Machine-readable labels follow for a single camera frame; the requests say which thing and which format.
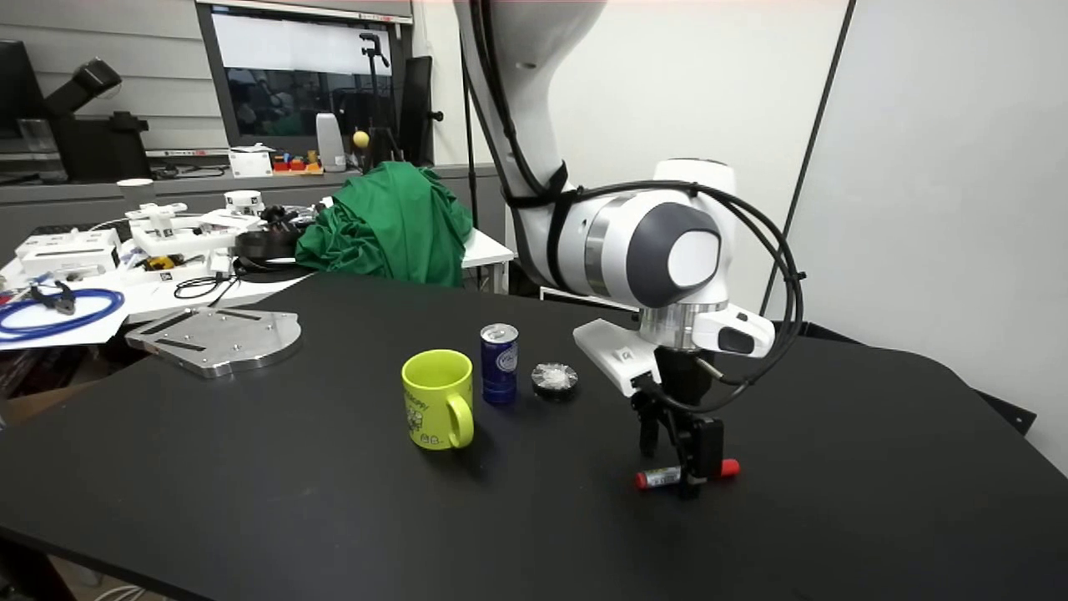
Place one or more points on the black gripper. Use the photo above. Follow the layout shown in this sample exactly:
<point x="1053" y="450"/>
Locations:
<point x="683" y="379"/>

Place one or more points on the red marker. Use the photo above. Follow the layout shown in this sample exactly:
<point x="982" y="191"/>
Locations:
<point x="657" y="478"/>

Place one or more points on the small silver crumpled object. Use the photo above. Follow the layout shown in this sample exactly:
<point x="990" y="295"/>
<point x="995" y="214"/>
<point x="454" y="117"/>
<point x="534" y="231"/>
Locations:
<point x="554" y="379"/>

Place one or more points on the blue drink can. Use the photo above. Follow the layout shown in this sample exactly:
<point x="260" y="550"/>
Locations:
<point x="498" y="367"/>

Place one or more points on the yellow-green mug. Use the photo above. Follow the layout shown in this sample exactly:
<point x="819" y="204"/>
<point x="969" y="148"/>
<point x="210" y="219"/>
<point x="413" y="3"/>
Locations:
<point x="430" y="403"/>

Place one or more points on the green cloth pile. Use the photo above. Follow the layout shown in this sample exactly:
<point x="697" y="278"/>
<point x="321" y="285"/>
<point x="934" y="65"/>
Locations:
<point x="389" y="230"/>

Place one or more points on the yellow ball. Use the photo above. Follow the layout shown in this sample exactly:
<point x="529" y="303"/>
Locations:
<point x="360" y="138"/>

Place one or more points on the black bag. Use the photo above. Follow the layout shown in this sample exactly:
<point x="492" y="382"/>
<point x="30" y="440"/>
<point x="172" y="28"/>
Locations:
<point x="267" y="249"/>

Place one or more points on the grey speaker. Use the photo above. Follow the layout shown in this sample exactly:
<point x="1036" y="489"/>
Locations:
<point x="330" y="143"/>

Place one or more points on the black tripod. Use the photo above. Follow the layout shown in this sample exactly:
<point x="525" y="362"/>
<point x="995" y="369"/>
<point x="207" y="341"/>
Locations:
<point x="377" y="89"/>

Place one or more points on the silver metal mounting plate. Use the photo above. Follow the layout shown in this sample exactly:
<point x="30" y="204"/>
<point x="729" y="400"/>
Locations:
<point x="222" y="338"/>

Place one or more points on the white small container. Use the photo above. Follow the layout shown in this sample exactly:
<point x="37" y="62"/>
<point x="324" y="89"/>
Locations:
<point x="252" y="163"/>

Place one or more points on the dark framed screen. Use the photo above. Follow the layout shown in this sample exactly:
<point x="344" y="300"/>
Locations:
<point x="296" y="78"/>

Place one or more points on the white machine part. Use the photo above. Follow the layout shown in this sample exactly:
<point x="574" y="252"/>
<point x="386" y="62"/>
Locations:
<point x="185" y="230"/>

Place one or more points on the white side table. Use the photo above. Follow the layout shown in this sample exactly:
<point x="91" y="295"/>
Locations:
<point x="145" y="295"/>

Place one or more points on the white plastic box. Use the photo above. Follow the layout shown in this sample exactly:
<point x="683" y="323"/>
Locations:
<point x="61" y="255"/>

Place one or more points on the black microscope stand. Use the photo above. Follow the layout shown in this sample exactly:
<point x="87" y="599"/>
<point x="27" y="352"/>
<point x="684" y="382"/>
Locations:
<point x="94" y="130"/>

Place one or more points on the black monitor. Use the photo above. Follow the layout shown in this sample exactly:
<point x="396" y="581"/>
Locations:
<point x="18" y="84"/>

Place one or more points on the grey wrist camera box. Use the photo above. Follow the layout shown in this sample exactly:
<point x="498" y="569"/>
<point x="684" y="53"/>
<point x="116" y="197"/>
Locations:
<point x="615" y="354"/>

